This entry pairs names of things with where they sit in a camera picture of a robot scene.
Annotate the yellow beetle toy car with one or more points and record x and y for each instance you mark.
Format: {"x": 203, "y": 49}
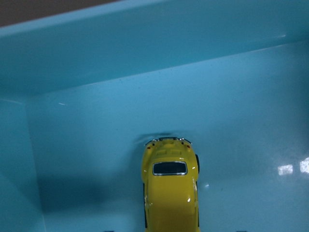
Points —
{"x": 169, "y": 172}

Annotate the light blue plastic bin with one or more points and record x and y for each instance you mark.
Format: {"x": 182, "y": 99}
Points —
{"x": 82, "y": 92}

